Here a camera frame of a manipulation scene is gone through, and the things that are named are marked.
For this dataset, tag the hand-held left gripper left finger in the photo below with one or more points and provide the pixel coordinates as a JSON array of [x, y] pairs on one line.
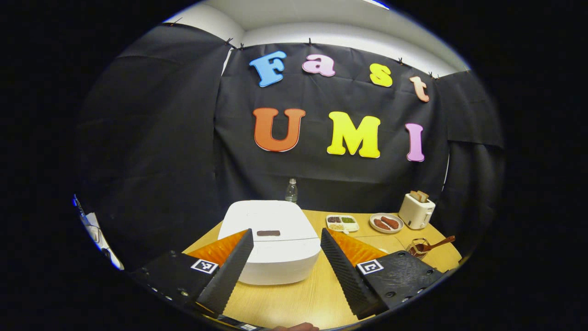
[[229, 271]]

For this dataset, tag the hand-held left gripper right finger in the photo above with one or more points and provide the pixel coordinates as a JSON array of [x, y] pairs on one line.
[[347, 271]]

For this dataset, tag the white rice cooker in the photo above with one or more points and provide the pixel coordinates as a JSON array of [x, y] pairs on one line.
[[285, 262]]

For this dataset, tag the brown wooden spoon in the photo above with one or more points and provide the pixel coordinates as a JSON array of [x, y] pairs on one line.
[[436, 242]]

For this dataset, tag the white divided seasoning tray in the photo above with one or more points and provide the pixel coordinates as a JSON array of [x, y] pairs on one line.
[[342, 223]]

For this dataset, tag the white round plate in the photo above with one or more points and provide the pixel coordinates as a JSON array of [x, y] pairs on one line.
[[374, 228]]

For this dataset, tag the clear plastic container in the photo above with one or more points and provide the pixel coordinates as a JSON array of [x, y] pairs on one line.
[[395, 242]]

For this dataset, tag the brown sausage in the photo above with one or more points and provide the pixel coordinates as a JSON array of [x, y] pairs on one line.
[[381, 225], [390, 222]]

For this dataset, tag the white toaster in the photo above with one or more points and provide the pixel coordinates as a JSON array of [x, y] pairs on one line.
[[415, 214]]

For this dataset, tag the clear plastic water bottle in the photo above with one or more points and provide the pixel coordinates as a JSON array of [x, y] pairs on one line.
[[291, 192]]

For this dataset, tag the toast bread slice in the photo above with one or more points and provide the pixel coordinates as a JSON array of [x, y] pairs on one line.
[[423, 196], [416, 196]]

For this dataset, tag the white side desk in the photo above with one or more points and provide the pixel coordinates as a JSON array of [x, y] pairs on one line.
[[98, 239]]

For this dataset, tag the large ceiling light panel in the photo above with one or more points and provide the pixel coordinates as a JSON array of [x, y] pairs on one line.
[[376, 3]]

